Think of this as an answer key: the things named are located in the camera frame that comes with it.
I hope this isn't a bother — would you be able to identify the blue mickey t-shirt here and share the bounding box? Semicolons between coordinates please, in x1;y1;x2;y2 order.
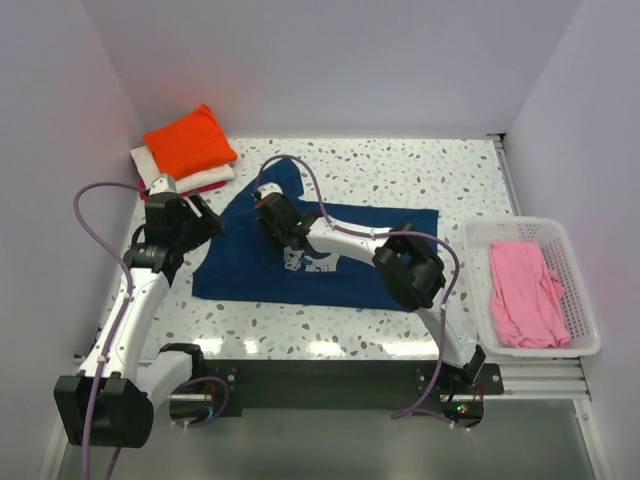
192;159;439;311

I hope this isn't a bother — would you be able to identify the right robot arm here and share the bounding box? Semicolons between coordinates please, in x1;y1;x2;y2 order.
254;191;486;393

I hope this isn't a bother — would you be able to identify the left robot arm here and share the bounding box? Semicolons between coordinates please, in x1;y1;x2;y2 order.
54;192;224;448

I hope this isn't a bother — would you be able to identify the red folded t-shirt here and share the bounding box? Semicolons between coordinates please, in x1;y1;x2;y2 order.
139;180;227;201

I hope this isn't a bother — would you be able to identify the white folded t-shirt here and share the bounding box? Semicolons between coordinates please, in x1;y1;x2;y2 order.
130;146;235;194

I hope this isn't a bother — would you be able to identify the orange folded t-shirt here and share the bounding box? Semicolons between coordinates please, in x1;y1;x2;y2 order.
143;104;237;180

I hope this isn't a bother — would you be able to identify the pink t-shirt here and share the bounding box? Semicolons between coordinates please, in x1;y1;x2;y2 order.
489;241;571;349

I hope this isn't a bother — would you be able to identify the white plastic basket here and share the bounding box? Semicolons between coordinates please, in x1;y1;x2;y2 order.
461;216;601;359

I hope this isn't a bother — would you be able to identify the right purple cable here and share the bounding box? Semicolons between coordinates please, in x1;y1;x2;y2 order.
252;155;474;420

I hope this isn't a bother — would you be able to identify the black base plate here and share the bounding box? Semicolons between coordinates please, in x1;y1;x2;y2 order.
170;360;505;427

